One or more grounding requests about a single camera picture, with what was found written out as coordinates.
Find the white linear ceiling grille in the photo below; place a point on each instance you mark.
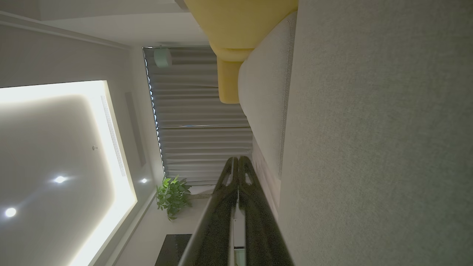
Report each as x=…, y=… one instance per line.
x=112, y=136

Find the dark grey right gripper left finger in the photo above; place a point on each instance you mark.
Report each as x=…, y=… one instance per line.
x=218, y=229

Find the black flat screen television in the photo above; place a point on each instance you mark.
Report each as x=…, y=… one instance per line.
x=173, y=251

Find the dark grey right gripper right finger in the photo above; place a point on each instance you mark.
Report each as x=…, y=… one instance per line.
x=258, y=236

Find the green leafy potted tree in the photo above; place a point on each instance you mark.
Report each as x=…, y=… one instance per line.
x=172, y=195

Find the grey sofa seat cushion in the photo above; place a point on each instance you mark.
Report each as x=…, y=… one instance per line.
x=388, y=129
x=266, y=92

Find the grey pleated curtain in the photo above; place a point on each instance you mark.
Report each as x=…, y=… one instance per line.
x=192, y=111

